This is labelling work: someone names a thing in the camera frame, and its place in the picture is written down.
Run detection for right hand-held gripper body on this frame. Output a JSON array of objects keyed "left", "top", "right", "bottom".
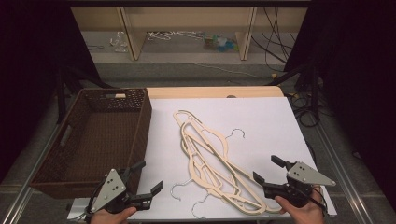
[{"left": 262, "top": 161, "right": 337, "bottom": 209}]

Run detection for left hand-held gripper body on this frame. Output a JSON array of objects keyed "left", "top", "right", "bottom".
[{"left": 91, "top": 167, "right": 154, "bottom": 216}]

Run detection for pile of cream hangers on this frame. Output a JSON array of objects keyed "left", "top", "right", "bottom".
[{"left": 170, "top": 124, "right": 269, "bottom": 217}]

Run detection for brown woven storage basket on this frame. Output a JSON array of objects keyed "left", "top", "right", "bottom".
[{"left": 30, "top": 87, "right": 153, "bottom": 200}]

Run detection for person's left hand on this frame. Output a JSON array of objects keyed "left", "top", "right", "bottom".
[{"left": 90, "top": 206, "right": 138, "bottom": 224}]

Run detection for person's right hand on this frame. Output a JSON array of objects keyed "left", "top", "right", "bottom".
[{"left": 274, "top": 185, "right": 327, "bottom": 224}]

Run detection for cream wooden clothes hanger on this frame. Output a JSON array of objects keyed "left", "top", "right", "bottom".
[
  {"left": 173, "top": 109, "right": 260, "bottom": 185},
  {"left": 180, "top": 136, "right": 283, "bottom": 219}
]

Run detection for white paper table cover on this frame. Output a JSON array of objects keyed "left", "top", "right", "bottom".
[{"left": 66, "top": 96, "right": 339, "bottom": 220}]

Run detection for black tripod stand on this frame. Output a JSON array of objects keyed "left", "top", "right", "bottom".
[
  {"left": 264, "top": 61, "right": 322, "bottom": 123},
  {"left": 55, "top": 64, "right": 114, "bottom": 125}
]

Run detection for clear plastic hangers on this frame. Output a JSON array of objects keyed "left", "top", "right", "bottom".
[{"left": 108, "top": 31, "right": 129, "bottom": 53}]

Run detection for colourful plastic items pile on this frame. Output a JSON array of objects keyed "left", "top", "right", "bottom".
[{"left": 203, "top": 33, "right": 240, "bottom": 53}]

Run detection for beige wooden shelf unit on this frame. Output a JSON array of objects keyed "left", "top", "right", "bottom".
[{"left": 70, "top": 6, "right": 309, "bottom": 62}]

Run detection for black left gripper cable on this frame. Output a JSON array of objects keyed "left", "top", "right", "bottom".
[{"left": 83, "top": 181, "right": 106, "bottom": 220}]

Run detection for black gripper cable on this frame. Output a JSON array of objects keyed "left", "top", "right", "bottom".
[
  {"left": 83, "top": 181, "right": 106, "bottom": 220},
  {"left": 311, "top": 186, "right": 330, "bottom": 217}
]

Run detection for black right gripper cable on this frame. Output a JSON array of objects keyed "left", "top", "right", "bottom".
[{"left": 311, "top": 186, "right": 330, "bottom": 217}]

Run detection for metal floor rail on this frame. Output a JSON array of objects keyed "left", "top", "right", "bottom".
[
  {"left": 313, "top": 120, "right": 375, "bottom": 224},
  {"left": 0, "top": 124, "right": 61, "bottom": 224}
]

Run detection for black floor cable bundle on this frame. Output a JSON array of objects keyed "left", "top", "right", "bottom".
[{"left": 285, "top": 91, "right": 329, "bottom": 129}]

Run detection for hanging black cables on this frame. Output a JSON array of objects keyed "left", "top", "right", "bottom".
[{"left": 251, "top": 6, "right": 297, "bottom": 73}]

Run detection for white wire hangers on floor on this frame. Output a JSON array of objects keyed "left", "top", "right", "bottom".
[{"left": 147, "top": 30, "right": 204, "bottom": 42}]

